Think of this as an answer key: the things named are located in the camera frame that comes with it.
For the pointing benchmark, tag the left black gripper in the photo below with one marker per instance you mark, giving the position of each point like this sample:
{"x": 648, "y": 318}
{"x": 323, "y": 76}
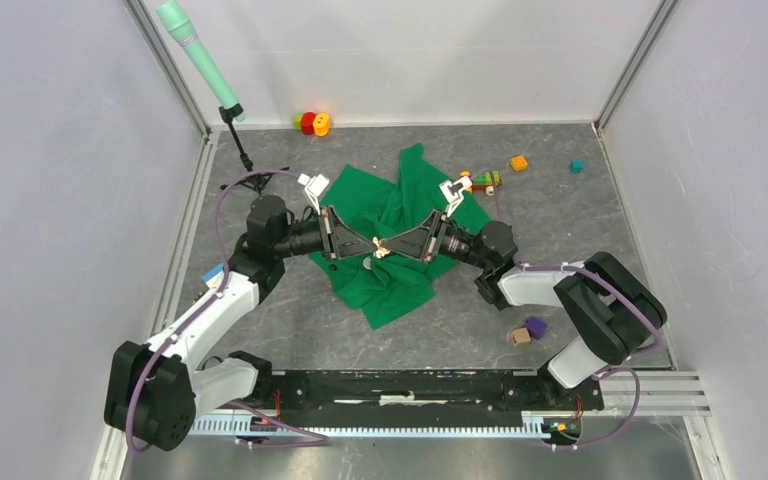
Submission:
{"x": 342, "y": 241}

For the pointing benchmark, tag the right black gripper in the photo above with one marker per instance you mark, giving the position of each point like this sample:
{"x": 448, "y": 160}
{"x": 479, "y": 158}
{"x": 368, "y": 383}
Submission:
{"x": 419, "y": 242}

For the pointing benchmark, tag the silver flower brooch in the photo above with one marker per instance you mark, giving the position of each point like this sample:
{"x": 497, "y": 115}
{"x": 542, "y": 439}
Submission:
{"x": 380, "y": 250}

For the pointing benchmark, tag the green t-shirt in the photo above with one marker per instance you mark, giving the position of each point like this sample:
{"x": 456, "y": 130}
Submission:
{"x": 395, "y": 285}

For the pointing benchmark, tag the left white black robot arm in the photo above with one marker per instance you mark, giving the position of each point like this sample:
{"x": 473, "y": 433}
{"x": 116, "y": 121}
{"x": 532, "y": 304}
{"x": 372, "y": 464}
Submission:
{"x": 156, "y": 389}

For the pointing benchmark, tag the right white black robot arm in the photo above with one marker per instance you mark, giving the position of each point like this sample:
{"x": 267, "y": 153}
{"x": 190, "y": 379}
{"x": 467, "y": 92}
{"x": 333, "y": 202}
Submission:
{"x": 615, "y": 316}

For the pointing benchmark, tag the colourful toy brick train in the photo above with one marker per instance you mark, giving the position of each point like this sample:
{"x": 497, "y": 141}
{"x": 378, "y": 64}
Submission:
{"x": 488, "y": 182}

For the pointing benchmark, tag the black tripod stand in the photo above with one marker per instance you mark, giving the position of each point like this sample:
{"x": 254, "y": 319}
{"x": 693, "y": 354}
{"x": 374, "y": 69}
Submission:
{"x": 256, "y": 182}

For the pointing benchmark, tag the orange toy brick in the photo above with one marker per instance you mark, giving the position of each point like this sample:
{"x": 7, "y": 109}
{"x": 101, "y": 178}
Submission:
{"x": 518, "y": 163}

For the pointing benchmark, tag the blue white block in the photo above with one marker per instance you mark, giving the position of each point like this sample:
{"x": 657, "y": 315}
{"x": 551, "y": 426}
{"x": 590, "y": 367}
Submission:
{"x": 214, "y": 276}

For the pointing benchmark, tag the tan wooden cube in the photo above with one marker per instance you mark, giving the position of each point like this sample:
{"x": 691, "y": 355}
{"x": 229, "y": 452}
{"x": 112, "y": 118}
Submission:
{"x": 520, "y": 336}

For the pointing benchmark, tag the purple cube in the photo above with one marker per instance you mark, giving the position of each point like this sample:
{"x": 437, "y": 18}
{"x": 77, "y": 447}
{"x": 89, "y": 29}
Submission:
{"x": 536, "y": 326}

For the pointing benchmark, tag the teal cube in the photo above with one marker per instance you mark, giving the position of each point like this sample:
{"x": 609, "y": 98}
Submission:
{"x": 576, "y": 166}

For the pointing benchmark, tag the mint green microphone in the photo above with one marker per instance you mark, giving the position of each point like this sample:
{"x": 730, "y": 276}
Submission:
{"x": 181, "y": 29}

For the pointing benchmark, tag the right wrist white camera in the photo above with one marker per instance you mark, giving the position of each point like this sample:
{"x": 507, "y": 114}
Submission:
{"x": 453, "y": 193}

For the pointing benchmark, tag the wrist white camera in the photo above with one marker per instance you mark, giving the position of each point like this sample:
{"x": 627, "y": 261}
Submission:
{"x": 453, "y": 193}
{"x": 313, "y": 189}

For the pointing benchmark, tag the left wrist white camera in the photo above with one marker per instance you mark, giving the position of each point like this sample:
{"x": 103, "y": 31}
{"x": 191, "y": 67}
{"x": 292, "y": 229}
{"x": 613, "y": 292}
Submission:
{"x": 313, "y": 189}

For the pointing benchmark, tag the red green orange ring toy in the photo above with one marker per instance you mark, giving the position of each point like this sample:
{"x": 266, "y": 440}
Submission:
{"x": 312, "y": 123}

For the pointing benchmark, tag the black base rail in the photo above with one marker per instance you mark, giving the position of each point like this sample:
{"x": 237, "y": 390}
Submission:
{"x": 417, "y": 398}

